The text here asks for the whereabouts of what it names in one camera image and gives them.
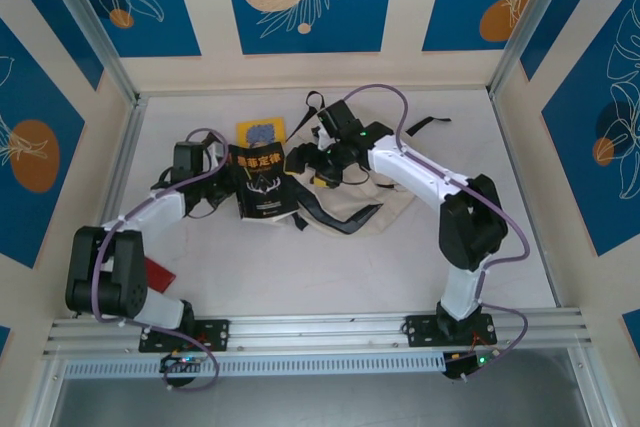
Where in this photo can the cream canvas backpack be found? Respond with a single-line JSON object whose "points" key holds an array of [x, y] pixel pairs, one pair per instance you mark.
{"points": [[350, 197]]}

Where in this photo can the black book with deer print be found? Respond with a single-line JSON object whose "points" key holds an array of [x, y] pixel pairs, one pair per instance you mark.
{"points": [[260, 182]]}

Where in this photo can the yellow cartoon cover book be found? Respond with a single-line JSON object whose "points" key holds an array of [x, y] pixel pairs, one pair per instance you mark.
{"points": [[250, 127]]}

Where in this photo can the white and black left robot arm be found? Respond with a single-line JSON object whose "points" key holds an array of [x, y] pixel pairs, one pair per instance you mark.
{"points": [[165, 209]]}

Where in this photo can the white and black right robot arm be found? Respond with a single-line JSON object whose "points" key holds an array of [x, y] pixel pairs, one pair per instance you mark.
{"points": [[410, 172]]}

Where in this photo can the red notebook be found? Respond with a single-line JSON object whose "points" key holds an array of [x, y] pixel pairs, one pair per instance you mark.
{"points": [[162, 277]]}

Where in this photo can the left controller board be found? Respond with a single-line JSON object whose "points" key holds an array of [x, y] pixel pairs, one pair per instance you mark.
{"points": [[180, 362]]}

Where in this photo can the controller board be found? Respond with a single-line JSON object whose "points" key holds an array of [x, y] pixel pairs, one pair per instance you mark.
{"points": [[465, 364], [180, 362]]}

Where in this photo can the right controller board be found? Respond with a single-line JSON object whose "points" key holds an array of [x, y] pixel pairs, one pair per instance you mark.
{"points": [[465, 364]]}

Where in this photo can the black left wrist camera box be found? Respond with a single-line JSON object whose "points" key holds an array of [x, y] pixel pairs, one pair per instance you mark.
{"points": [[189, 159]]}

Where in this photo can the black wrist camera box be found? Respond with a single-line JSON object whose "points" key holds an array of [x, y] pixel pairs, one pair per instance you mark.
{"points": [[189, 159], [340, 119]]}

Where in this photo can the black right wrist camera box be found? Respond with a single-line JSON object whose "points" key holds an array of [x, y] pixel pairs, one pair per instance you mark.
{"points": [[340, 119]]}

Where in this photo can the aluminium table side rail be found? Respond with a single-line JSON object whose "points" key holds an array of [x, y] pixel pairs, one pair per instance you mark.
{"points": [[127, 147], [504, 137]]}

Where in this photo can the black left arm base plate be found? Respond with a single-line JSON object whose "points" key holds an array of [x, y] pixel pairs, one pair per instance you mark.
{"points": [[222, 342]]}

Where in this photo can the aluminium mounting rail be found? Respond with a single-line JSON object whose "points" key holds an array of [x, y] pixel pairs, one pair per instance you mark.
{"points": [[320, 334]]}

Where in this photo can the aluminium frame post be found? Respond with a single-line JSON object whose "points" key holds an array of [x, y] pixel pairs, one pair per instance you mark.
{"points": [[107, 57], [511, 72]]}

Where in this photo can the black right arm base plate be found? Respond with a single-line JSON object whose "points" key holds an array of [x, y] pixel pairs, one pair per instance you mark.
{"points": [[420, 332]]}

